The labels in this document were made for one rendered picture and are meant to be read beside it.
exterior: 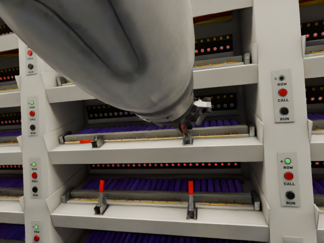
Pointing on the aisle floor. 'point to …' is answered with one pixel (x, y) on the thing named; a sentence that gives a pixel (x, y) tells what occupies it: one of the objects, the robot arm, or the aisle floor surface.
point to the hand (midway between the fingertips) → (182, 124)
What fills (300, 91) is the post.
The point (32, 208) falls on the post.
